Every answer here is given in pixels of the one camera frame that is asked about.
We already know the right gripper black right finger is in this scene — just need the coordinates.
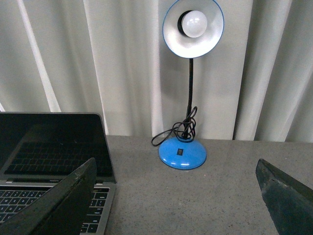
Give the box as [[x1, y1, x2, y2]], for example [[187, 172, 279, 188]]
[[255, 159, 313, 235]]

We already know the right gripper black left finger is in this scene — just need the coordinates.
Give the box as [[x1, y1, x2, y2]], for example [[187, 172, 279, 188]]
[[0, 158, 97, 235]]

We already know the grey laptop computer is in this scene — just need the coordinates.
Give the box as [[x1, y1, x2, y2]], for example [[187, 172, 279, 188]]
[[0, 112, 116, 235]]

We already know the white curtain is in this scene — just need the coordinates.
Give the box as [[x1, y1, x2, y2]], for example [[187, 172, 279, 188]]
[[0, 0, 313, 142]]

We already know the blue desk lamp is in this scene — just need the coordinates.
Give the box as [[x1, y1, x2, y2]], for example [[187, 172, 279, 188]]
[[153, 0, 224, 170]]

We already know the black lamp power cable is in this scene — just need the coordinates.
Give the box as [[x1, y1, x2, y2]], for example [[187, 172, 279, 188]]
[[151, 106, 198, 147]]

